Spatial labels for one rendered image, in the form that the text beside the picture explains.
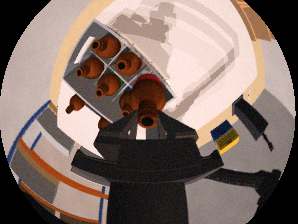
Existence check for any brown glass bottle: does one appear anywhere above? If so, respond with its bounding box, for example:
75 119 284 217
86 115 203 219
119 86 133 117
95 71 124 98
98 116 111 130
76 57 107 79
115 52 142 76
65 94 87 114
91 36 125 59
129 74 166 129

